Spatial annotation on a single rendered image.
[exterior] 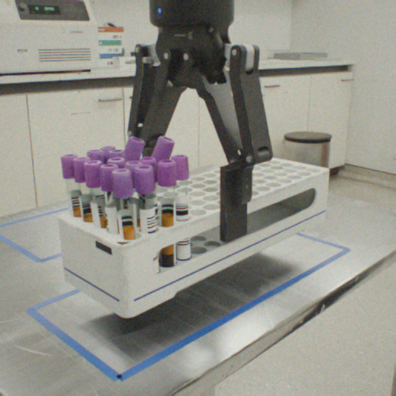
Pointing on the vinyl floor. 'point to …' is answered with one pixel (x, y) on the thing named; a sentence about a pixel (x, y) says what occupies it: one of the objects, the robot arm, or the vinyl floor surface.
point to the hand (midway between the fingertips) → (192, 202)
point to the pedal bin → (308, 148)
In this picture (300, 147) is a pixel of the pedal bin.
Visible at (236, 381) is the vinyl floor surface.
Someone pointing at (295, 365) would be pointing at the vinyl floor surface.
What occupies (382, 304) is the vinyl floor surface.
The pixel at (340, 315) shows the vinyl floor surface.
